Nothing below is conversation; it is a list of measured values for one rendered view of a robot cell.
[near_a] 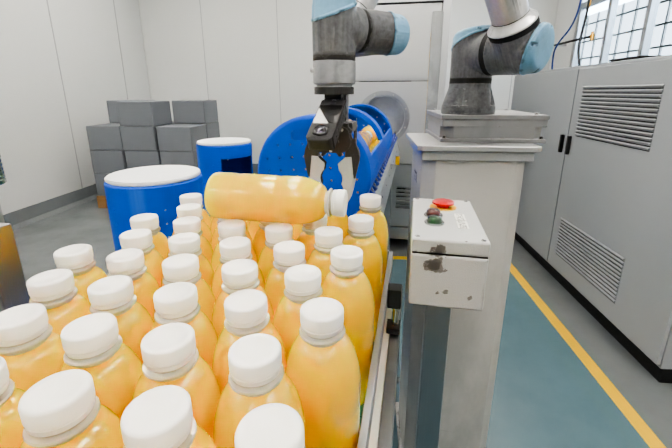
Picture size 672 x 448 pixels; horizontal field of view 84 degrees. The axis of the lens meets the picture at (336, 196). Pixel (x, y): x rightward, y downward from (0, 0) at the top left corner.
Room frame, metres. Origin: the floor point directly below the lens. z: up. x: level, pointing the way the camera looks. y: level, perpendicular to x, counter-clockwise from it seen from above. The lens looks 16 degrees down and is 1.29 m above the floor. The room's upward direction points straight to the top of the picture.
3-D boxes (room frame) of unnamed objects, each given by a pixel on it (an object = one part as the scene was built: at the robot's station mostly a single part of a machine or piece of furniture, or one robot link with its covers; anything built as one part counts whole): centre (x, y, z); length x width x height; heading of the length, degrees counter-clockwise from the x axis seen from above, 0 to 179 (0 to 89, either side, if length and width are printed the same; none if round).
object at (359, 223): (0.54, -0.04, 1.09); 0.04 x 0.04 x 0.02
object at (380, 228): (0.66, -0.06, 0.99); 0.07 x 0.07 x 0.19
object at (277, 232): (0.50, 0.08, 1.09); 0.04 x 0.04 x 0.02
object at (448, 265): (0.55, -0.17, 1.05); 0.20 x 0.10 x 0.10; 168
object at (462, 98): (1.13, -0.39, 1.27); 0.15 x 0.15 x 0.10
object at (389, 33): (0.77, -0.07, 1.39); 0.11 x 0.11 x 0.08; 35
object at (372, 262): (0.54, -0.04, 0.99); 0.07 x 0.07 x 0.19
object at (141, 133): (4.44, 2.10, 0.59); 1.20 x 0.80 x 1.19; 85
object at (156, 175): (1.17, 0.58, 1.03); 0.28 x 0.28 x 0.01
